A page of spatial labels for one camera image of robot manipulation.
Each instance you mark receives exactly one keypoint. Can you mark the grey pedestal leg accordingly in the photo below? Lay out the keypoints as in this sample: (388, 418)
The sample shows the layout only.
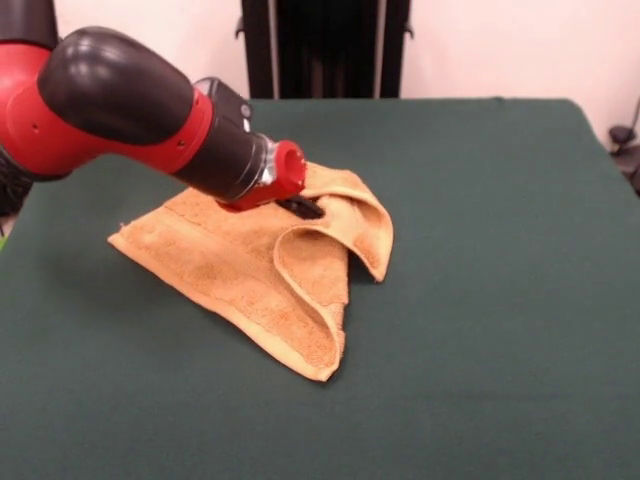
(622, 135)

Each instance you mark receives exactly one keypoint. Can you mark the tan terry towel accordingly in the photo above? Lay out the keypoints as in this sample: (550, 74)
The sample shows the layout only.
(240, 260)

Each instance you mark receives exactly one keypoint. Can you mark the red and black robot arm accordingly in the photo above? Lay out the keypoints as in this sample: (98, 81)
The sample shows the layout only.
(110, 110)

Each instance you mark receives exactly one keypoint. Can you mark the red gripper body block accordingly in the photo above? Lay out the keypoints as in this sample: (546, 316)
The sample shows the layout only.
(285, 175)

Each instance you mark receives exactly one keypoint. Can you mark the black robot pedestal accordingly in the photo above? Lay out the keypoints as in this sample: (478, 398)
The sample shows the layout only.
(325, 50)

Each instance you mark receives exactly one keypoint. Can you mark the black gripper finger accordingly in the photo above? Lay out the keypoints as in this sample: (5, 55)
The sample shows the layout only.
(307, 207)

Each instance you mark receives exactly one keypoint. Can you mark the dark green table cloth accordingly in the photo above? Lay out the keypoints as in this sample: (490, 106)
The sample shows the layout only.
(500, 300)

